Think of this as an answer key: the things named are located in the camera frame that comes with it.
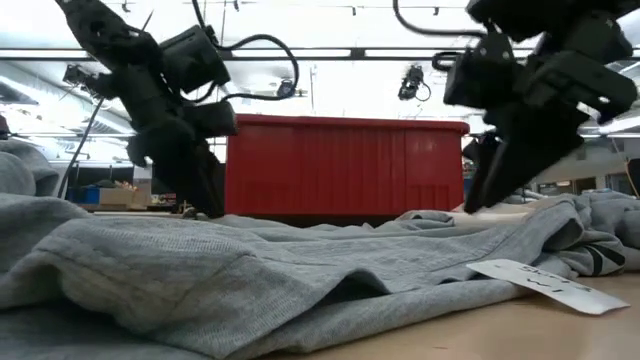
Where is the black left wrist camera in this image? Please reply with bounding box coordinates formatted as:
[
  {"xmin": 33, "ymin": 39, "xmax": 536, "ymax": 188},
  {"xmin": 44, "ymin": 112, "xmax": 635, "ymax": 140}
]
[{"xmin": 158, "ymin": 23, "xmax": 232, "ymax": 95}]

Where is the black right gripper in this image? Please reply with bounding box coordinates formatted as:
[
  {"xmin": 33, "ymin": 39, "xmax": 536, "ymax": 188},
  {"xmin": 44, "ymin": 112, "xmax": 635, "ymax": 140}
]
[{"xmin": 461, "ymin": 12, "xmax": 640, "ymax": 215}]

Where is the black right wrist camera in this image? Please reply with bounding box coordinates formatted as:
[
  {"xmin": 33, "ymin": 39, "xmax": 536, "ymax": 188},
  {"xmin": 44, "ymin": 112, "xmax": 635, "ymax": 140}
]
[{"xmin": 441, "ymin": 30, "xmax": 527, "ymax": 110}]

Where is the black ceiling camera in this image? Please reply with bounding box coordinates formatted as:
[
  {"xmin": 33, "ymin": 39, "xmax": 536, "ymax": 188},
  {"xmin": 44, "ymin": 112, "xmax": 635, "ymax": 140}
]
[
  {"xmin": 61, "ymin": 63, "xmax": 109, "ymax": 101},
  {"xmin": 397, "ymin": 64, "xmax": 433, "ymax": 103}
]

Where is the red plastic laundry bin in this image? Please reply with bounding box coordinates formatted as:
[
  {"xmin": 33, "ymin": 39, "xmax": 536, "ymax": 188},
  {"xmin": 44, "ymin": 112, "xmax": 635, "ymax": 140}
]
[{"xmin": 224, "ymin": 113, "xmax": 472, "ymax": 218}]

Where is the small round ceiling camera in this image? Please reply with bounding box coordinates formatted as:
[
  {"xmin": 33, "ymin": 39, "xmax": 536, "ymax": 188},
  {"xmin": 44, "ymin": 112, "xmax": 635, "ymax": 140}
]
[{"xmin": 276, "ymin": 78, "xmax": 297, "ymax": 100}]

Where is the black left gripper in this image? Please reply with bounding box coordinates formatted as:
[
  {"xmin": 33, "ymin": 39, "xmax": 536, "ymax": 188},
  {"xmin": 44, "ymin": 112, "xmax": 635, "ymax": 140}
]
[{"xmin": 97, "ymin": 59, "xmax": 239, "ymax": 220}]

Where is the grey t-shirt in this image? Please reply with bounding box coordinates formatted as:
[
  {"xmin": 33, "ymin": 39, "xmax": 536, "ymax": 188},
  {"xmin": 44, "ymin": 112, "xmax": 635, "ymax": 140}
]
[{"xmin": 0, "ymin": 138, "xmax": 640, "ymax": 360}]

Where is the black ceiling light rail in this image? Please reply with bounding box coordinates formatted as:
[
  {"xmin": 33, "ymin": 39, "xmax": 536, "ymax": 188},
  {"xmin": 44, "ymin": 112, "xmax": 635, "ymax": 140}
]
[{"xmin": 0, "ymin": 47, "xmax": 640, "ymax": 63}]

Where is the brown cardboard box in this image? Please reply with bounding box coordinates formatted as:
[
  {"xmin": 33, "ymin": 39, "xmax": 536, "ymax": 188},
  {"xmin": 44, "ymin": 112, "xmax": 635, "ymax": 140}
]
[{"xmin": 98, "ymin": 179, "xmax": 152, "ymax": 209}]

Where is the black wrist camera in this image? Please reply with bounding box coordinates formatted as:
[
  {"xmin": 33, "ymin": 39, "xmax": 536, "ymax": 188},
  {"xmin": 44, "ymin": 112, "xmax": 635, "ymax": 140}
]
[
  {"xmin": 441, "ymin": 30, "xmax": 527, "ymax": 110},
  {"xmin": 158, "ymin": 23, "xmax": 232, "ymax": 95}
]

